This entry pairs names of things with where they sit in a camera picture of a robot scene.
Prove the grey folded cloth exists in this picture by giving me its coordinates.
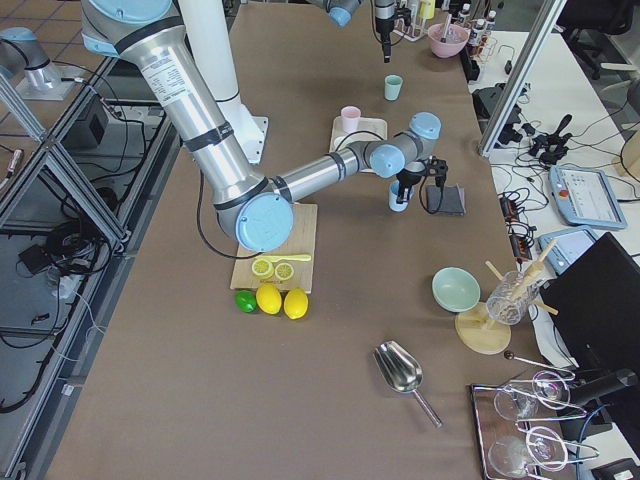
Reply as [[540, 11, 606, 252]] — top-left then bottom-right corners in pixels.
[[427, 185, 466, 216]]

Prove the pink plastic cup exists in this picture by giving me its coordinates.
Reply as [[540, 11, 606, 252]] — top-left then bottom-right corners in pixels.
[[340, 105, 361, 134]]

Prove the upper wine glass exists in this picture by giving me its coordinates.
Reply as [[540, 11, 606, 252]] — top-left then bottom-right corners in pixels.
[[494, 370, 569, 421]]

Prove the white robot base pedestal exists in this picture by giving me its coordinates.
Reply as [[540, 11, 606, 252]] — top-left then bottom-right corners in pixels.
[[179, 0, 268, 165]]

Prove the lower whole yellow lemon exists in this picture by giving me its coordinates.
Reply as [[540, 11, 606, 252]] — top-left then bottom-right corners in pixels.
[[284, 288, 309, 320]]

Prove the lower lemon half slice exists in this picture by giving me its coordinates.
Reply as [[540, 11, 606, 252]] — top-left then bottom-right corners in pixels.
[[274, 262, 295, 282]]

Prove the lemon half slice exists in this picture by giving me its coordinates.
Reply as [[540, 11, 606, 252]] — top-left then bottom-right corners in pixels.
[[274, 262, 295, 282], [251, 258, 275, 280]]

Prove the yellow plastic knife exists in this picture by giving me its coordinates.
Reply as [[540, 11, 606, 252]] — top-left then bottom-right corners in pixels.
[[256, 254, 312, 263]]

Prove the light blue plastic cup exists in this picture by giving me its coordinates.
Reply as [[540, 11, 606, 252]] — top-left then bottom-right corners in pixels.
[[388, 180, 415, 212]]

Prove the upper lemon half slice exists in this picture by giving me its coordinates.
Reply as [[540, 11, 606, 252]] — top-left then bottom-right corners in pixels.
[[251, 258, 275, 280]]

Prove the copper wire bottle rack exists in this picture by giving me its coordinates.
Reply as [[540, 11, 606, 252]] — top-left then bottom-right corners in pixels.
[[467, 10, 497, 60]]

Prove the black laptop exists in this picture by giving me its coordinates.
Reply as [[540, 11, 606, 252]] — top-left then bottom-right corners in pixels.
[[541, 233, 639, 372]]

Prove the beige rabbit print tray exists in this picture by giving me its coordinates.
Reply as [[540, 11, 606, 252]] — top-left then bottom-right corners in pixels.
[[329, 116, 387, 152]]

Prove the yellow bottle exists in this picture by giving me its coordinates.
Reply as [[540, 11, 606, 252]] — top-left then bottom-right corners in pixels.
[[418, 0, 435, 20]]

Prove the blue teach pendant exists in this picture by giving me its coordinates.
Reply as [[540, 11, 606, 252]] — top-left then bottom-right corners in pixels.
[[549, 165, 627, 230], [538, 225, 598, 275]]

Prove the bamboo cutting board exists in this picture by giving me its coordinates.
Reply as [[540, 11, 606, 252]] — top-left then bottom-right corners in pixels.
[[230, 203, 318, 294]]

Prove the white wire dish rack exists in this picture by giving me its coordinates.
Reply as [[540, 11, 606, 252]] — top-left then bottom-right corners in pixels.
[[373, 0, 428, 41]]

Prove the wine glass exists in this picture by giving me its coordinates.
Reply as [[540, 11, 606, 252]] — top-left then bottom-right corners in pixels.
[[488, 426, 569, 479], [494, 370, 569, 421]]

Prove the aluminium frame post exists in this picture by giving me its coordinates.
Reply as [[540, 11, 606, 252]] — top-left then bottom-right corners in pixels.
[[478, 0, 566, 158]]

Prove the upper whole yellow lemon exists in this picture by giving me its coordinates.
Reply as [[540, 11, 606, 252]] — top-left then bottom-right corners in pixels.
[[256, 284, 282, 315]]

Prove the mirrored glass holder tray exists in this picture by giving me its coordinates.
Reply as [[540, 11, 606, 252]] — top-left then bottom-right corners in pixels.
[[469, 384, 599, 479]]

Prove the clear textured glass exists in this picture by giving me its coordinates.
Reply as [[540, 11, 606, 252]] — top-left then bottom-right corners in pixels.
[[486, 271, 539, 326]]

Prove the steel scoop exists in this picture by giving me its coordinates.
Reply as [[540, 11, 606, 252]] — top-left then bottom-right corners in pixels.
[[373, 340, 443, 428]]

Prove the mint green plastic cup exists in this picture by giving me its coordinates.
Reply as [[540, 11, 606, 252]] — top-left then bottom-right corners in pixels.
[[384, 75, 403, 101]]

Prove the green lime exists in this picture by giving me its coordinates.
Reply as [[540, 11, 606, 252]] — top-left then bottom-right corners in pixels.
[[234, 290, 258, 313]]

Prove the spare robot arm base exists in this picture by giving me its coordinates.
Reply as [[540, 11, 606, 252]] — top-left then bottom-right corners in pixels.
[[1, 27, 72, 101]]

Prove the pale green bowl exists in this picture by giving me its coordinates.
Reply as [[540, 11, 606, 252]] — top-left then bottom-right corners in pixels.
[[432, 267, 481, 313]]

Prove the pink mixing bowl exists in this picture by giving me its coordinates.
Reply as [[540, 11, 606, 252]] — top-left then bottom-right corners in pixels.
[[427, 23, 470, 58]]

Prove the wooden cup tree stand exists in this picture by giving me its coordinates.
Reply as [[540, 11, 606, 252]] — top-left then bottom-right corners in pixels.
[[455, 240, 558, 355]]

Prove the lower wine glass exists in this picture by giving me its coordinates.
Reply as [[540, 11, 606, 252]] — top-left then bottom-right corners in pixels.
[[488, 426, 569, 479]]

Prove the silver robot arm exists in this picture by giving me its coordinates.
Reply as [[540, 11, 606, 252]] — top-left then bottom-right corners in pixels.
[[81, 1, 447, 252], [310, 0, 411, 63]]

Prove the whole yellow lemon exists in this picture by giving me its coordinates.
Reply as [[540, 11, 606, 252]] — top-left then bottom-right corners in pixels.
[[256, 284, 282, 315], [284, 288, 309, 320]]

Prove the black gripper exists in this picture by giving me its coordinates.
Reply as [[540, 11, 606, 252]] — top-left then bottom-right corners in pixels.
[[396, 156, 448, 213], [372, 4, 411, 63]]

